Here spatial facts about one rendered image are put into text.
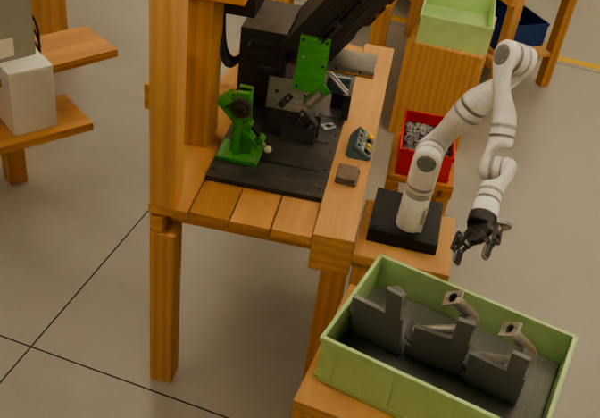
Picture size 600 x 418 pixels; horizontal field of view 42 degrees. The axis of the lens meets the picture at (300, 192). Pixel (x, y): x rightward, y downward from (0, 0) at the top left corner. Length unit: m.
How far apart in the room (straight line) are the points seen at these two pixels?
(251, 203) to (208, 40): 0.57
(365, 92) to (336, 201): 0.81
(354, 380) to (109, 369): 1.38
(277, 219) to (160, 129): 0.50
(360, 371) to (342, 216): 0.67
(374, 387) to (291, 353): 1.25
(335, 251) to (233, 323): 1.01
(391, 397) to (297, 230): 0.69
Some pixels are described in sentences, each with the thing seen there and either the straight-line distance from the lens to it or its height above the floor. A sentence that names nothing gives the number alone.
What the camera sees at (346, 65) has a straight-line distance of 3.09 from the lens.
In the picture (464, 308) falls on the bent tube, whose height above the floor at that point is 1.16.
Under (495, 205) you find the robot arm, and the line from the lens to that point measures 2.17.
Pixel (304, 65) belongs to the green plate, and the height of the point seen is 1.16.
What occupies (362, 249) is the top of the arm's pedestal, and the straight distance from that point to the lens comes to 2.62.
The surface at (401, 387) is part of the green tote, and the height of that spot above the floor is 0.91.
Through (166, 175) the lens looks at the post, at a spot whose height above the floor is 1.01.
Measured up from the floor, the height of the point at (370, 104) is 0.90.
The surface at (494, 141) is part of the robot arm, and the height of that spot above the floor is 1.40.
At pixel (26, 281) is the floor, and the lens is 3.72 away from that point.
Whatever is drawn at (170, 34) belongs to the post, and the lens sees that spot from 2.32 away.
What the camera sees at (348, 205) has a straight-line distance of 2.71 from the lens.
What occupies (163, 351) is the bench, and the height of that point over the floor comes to 0.18.
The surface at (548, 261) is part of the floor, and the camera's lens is 4.23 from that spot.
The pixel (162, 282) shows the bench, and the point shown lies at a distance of 2.88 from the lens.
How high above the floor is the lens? 2.51
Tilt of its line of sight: 36 degrees down
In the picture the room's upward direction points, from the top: 8 degrees clockwise
